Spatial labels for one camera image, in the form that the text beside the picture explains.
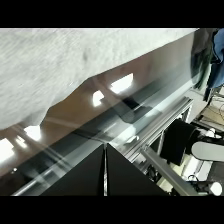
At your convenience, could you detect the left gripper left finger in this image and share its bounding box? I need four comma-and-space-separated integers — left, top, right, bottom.
40, 143, 106, 197

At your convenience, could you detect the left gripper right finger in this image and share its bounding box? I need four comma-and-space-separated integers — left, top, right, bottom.
106, 142, 168, 197

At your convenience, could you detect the grey T-shirt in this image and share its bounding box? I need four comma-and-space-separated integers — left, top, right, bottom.
0, 28, 200, 132

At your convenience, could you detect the dark green garment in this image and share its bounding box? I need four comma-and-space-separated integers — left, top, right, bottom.
190, 28, 216, 92

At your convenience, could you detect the silver frame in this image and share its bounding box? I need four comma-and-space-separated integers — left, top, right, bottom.
111, 96, 202, 197

